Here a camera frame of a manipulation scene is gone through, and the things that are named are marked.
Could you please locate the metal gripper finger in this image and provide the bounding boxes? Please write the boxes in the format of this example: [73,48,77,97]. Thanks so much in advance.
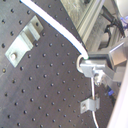
[89,53,111,67]
[80,61,114,84]

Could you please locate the white cable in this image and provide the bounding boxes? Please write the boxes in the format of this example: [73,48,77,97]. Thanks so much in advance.
[20,0,100,128]

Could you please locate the black cables in background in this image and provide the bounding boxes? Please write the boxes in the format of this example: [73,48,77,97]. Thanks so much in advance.
[99,5,128,46]

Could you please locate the small metal cable clip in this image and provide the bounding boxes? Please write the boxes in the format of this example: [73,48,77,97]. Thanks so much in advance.
[80,98,100,114]

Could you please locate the aluminium extrusion frame rail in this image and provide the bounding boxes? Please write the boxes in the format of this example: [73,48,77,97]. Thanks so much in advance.
[76,0,105,43]

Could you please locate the large metal cable clip bracket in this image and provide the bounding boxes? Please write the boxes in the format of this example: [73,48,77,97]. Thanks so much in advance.
[5,16,44,67]

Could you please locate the black perforated breadboard plate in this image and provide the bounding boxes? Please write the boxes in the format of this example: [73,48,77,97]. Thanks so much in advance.
[0,0,113,128]

